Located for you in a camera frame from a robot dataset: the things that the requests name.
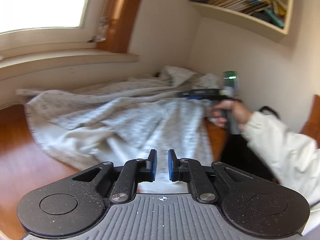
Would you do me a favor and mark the white grey patterned garment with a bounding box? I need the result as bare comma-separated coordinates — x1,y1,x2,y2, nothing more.
16,66,218,194

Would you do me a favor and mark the wooden furniture panel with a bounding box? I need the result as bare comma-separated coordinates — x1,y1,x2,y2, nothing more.
299,94,320,142

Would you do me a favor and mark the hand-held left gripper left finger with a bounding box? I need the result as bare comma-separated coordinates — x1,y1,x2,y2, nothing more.
72,149,157,203

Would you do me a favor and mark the beige wall shelf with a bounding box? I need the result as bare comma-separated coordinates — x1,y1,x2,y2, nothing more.
189,0,295,36

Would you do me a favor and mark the beige window sill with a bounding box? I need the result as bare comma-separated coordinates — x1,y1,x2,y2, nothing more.
0,47,140,83

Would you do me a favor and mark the person's right hand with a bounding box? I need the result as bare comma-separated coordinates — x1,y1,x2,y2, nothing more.
211,102,253,131

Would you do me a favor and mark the bright window pane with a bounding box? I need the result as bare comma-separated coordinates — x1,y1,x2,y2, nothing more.
0,0,94,32

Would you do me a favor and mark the wooden window frame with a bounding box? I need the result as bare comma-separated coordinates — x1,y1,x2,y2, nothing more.
96,0,148,55

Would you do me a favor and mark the person's right forearm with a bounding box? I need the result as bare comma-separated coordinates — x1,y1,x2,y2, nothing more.
240,111,320,208

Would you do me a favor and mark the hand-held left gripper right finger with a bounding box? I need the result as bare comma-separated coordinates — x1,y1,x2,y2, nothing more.
168,149,253,203

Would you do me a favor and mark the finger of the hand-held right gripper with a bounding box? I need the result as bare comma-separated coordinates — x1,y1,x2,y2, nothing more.
185,89,219,95
177,92,213,101

